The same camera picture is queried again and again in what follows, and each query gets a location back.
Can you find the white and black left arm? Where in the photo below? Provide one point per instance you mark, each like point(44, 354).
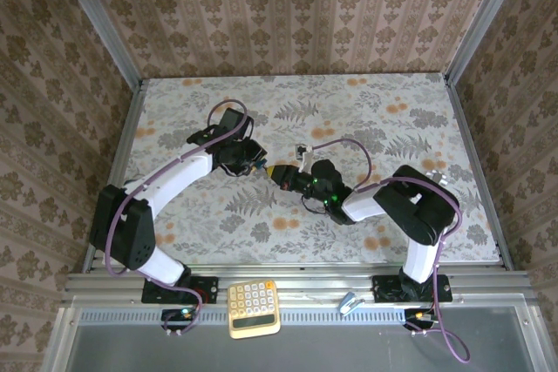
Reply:
point(183, 171)

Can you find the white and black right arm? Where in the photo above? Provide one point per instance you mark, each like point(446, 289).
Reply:
point(418, 259)

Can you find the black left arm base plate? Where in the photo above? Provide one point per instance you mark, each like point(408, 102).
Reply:
point(205, 291)

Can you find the floral tablecloth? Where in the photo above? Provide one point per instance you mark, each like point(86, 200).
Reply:
point(305, 97)

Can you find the aluminium table frame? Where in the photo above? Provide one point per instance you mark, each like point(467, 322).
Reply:
point(305, 274)

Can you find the black controller board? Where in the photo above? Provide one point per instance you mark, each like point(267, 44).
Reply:
point(178, 317)
point(419, 319)

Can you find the yellow calculator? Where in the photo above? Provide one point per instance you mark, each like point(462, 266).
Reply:
point(253, 306)

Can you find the silver metal bracket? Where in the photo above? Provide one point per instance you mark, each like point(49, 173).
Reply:
point(437, 178)

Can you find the small blue white stapler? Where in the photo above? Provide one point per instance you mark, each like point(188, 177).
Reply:
point(351, 303)

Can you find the aluminium frame post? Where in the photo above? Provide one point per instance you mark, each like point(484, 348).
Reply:
point(484, 23)
point(100, 23)

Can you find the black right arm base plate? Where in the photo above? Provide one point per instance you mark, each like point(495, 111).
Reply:
point(388, 291)

